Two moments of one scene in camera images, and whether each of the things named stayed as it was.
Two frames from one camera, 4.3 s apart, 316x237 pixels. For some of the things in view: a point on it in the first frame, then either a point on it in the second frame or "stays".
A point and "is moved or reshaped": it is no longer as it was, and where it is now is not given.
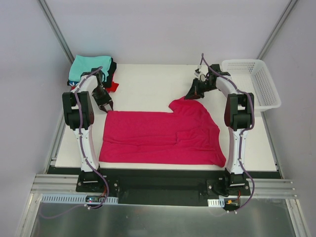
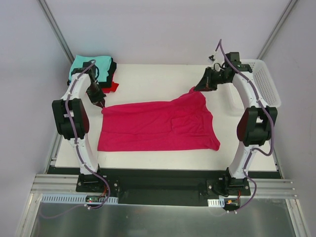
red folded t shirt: x=109 y=89 stays
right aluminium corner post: x=291 y=7 stays
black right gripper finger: x=191 y=94 to x=204 y=85
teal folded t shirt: x=82 y=63 stays
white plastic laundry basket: x=252 y=76 stays
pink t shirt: x=187 y=133 is moved or reshaped
